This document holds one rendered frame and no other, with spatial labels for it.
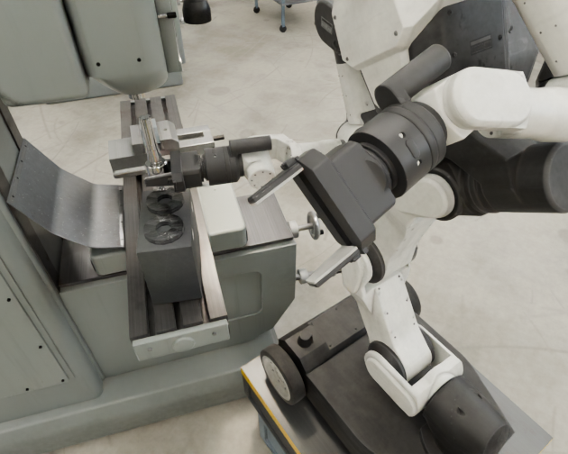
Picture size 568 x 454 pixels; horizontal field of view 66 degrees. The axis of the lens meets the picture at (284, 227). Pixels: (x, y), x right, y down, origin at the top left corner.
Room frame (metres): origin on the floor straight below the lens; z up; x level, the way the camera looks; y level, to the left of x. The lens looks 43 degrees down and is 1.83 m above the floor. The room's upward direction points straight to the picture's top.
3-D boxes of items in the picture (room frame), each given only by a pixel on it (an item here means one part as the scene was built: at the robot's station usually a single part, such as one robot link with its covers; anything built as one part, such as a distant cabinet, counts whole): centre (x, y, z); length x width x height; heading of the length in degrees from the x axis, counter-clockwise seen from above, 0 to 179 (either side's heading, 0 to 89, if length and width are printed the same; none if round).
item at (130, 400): (1.04, 0.64, 0.10); 1.20 x 0.60 x 0.20; 106
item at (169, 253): (0.77, 0.28, 1.06); 0.22 x 0.12 x 0.20; 10
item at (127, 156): (1.29, 0.42, 1.01); 0.35 x 0.15 x 0.11; 108
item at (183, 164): (0.84, 0.20, 1.23); 0.13 x 0.12 x 0.10; 13
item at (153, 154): (0.82, 0.29, 1.32); 0.03 x 0.03 x 0.11
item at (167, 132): (1.29, 0.39, 1.05); 0.12 x 0.06 x 0.04; 18
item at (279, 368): (0.72, 0.01, 0.50); 0.20 x 0.05 x 0.20; 35
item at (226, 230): (1.11, 0.40, 0.82); 0.50 x 0.35 x 0.12; 106
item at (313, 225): (1.25, -0.08, 0.66); 0.16 x 0.12 x 0.12; 106
